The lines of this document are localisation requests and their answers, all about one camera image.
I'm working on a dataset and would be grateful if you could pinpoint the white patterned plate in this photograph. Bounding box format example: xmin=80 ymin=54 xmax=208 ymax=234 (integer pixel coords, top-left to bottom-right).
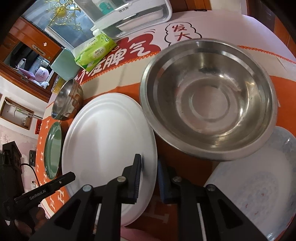
xmin=206 ymin=126 xmax=295 ymax=240

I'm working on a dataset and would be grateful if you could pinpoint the white red-lettered sheet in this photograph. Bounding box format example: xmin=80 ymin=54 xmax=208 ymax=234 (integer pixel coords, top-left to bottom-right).
xmin=75 ymin=11 xmax=295 ymax=87

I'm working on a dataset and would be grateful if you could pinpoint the black cable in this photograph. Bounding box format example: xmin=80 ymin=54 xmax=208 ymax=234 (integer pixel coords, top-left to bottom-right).
xmin=20 ymin=163 xmax=41 ymax=187

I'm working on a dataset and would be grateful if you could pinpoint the large steel bowl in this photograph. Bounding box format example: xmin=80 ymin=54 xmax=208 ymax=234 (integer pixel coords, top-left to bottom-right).
xmin=139 ymin=39 xmax=278 ymax=161

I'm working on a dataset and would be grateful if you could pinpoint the green wet wipes pack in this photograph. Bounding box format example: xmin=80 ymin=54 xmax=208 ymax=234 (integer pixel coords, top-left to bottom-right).
xmin=71 ymin=34 xmax=116 ymax=72

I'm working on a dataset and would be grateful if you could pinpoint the small steel bowl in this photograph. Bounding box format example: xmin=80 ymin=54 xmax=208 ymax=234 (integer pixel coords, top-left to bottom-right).
xmin=51 ymin=79 xmax=83 ymax=121

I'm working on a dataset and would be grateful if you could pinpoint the green plate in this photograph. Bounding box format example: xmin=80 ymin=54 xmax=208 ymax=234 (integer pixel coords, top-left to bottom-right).
xmin=44 ymin=122 xmax=63 ymax=180

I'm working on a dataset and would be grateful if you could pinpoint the wooden cabinet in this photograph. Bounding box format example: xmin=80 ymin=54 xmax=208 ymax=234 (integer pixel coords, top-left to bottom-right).
xmin=1 ymin=16 xmax=63 ymax=102

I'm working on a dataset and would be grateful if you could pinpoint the mint green container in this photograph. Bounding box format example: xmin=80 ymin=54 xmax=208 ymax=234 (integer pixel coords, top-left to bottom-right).
xmin=51 ymin=49 xmax=81 ymax=81

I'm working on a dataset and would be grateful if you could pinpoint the large white plate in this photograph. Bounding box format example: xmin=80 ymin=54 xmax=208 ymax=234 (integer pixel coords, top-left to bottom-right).
xmin=61 ymin=93 xmax=158 ymax=226

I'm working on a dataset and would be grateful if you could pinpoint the white plastic storage box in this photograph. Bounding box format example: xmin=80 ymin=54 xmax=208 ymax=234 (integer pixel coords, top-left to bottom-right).
xmin=74 ymin=0 xmax=173 ymax=40

